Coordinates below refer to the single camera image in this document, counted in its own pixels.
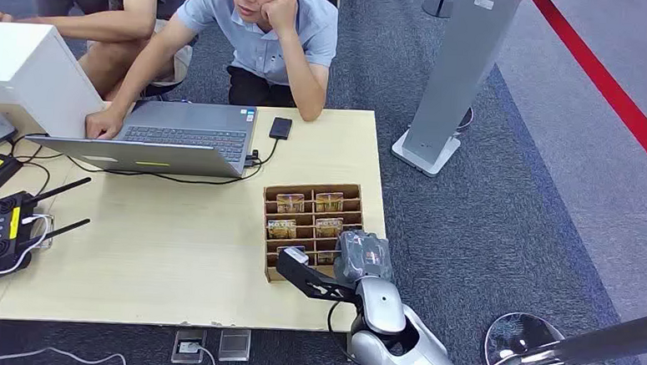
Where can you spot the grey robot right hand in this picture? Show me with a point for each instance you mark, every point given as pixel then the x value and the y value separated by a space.
pixel 364 258

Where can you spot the person's right hand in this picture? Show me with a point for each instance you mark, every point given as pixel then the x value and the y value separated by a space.
pixel 104 124

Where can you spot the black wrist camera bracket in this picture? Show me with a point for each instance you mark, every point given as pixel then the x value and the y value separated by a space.
pixel 304 279

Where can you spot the wooden card holder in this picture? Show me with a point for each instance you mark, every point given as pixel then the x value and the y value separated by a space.
pixel 266 267

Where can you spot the floor socket with plug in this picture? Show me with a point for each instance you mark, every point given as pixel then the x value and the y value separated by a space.
pixel 188 347

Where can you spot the grey laptop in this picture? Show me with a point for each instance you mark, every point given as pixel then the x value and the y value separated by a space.
pixel 188 121

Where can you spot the white box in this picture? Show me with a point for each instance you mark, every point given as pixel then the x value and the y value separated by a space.
pixel 25 71

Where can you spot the black external drive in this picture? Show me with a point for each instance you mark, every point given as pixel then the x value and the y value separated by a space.
pixel 281 128

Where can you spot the closed floor socket plate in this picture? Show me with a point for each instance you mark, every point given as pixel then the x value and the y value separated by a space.
pixel 234 345

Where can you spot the black round stand base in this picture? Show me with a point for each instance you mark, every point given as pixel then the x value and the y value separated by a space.
pixel 438 9

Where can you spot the gold hotel key card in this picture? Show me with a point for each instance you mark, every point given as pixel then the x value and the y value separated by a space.
pixel 329 202
pixel 281 229
pixel 290 203
pixel 329 228

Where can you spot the grey kiosk stand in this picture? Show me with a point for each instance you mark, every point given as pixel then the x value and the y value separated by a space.
pixel 462 72

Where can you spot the person's left forearm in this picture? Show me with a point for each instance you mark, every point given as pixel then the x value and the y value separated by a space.
pixel 304 75
pixel 82 24

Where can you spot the person's right forearm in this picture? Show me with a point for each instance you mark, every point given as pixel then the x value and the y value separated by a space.
pixel 135 82

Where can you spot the red barrier belt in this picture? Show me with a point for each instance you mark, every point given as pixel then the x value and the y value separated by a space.
pixel 611 91

